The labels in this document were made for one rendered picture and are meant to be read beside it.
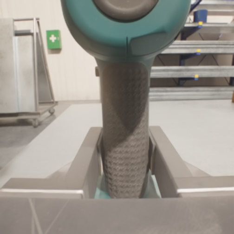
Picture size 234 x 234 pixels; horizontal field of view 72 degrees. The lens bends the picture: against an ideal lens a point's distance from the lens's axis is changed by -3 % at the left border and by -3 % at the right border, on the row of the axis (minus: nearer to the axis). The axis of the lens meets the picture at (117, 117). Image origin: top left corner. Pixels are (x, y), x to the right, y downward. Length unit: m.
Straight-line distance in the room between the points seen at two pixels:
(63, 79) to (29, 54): 2.28
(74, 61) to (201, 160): 4.64
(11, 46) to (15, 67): 0.29
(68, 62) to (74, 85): 0.65
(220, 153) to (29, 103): 2.55
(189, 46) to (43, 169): 3.83
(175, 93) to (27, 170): 3.62
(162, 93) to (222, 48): 1.60
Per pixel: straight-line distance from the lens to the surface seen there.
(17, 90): 2.80
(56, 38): 4.87
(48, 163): 0.35
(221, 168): 0.34
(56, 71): 5.01
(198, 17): 4.34
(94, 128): 0.15
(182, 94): 3.83
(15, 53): 2.91
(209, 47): 4.23
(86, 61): 4.78
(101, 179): 0.17
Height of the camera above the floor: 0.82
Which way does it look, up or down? 16 degrees down
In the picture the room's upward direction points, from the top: 2 degrees counter-clockwise
